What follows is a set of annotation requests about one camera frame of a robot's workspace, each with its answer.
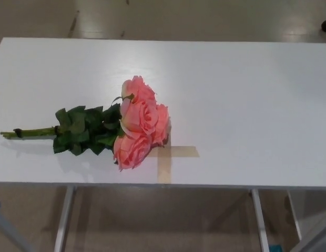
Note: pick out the pink rose bouquet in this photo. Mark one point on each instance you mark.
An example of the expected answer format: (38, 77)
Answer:
(142, 118)

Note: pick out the white table leg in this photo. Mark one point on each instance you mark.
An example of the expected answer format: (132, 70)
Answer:
(294, 215)
(260, 223)
(63, 223)

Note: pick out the teal object on floor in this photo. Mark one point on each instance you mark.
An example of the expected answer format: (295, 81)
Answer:
(273, 248)

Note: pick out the grey metal frame bar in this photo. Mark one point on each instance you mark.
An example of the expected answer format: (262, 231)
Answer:
(10, 231)
(318, 231)

